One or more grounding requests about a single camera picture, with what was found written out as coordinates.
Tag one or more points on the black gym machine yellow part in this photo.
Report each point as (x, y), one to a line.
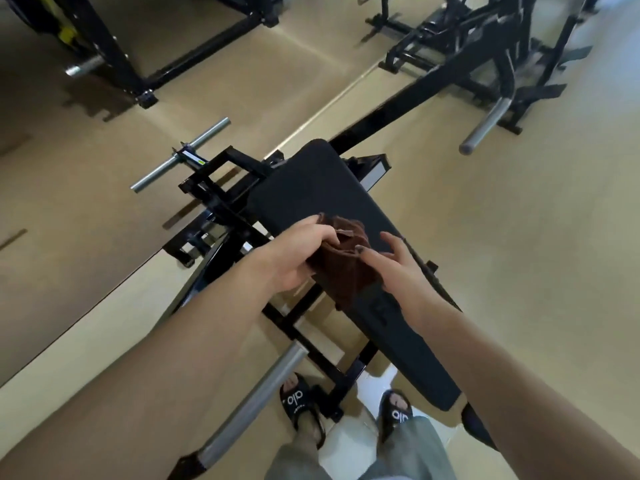
(110, 49)

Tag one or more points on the black slipper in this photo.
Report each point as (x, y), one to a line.
(395, 414)
(297, 399)

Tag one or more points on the grey trousers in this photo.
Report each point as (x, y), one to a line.
(410, 454)

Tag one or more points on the person's right forearm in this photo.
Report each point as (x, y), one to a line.
(525, 394)

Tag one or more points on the brown cloth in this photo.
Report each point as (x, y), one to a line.
(347, 274)

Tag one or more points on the black right slipper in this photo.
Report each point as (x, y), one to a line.
(395, 414)

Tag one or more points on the person's right hand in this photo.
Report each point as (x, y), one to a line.
(405, 279)

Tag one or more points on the black padded bench pad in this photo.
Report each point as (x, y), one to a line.
(320, 189)

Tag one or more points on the black steel machine frame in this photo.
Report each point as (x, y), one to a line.
(225, 214)

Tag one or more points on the person's right thumb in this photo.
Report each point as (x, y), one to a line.
(375, 253)

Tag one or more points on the person's left hand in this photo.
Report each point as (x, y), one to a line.
(287, 257)

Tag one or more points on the person's left forearm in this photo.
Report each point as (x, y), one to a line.
(150, 364)

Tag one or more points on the black left slipper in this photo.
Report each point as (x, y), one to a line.
(297, 399)

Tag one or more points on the silver weight peg bar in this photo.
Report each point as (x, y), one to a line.
(175, 157)

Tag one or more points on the person's left fingers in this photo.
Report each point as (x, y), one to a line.
(320, 229)

